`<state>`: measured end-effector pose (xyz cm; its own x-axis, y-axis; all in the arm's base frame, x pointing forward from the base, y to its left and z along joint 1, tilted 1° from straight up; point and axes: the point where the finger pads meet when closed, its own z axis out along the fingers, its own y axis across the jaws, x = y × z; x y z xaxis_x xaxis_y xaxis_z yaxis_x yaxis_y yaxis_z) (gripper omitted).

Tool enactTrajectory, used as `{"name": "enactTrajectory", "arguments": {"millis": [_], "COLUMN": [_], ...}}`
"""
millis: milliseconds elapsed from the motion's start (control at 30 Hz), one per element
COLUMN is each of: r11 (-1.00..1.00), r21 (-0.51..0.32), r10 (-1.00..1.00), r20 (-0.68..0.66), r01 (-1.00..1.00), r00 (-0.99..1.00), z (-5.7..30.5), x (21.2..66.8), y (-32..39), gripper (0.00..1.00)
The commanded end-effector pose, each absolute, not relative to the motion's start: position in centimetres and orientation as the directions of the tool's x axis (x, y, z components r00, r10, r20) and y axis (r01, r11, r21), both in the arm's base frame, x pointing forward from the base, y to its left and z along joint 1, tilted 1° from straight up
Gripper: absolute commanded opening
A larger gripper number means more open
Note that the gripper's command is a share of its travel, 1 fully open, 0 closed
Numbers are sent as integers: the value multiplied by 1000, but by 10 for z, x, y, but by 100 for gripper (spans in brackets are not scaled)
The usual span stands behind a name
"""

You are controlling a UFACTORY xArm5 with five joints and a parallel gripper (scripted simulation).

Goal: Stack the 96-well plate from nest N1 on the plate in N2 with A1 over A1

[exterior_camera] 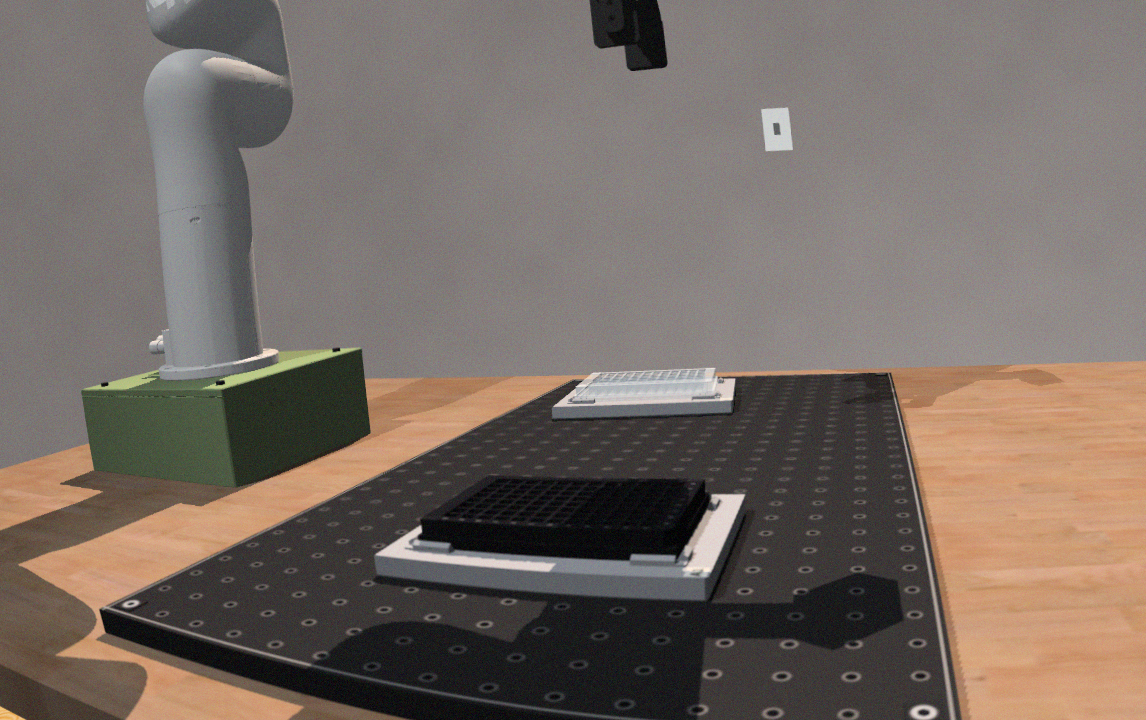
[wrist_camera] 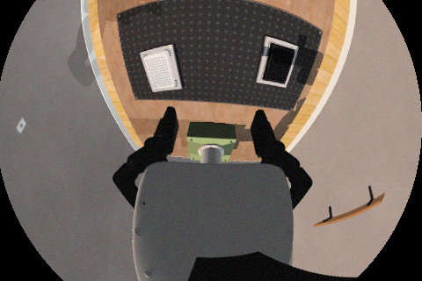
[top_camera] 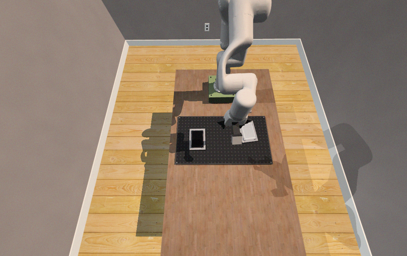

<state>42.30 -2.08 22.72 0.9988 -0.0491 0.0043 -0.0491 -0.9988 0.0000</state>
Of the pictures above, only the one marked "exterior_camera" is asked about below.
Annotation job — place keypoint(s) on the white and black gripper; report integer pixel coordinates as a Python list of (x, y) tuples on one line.
[(617, 23)]

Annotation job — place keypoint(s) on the black perforated breadboard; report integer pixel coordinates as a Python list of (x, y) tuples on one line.
[(827, 607)]

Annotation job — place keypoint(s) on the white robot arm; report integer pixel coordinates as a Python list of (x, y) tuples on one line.
[(193, 100)]

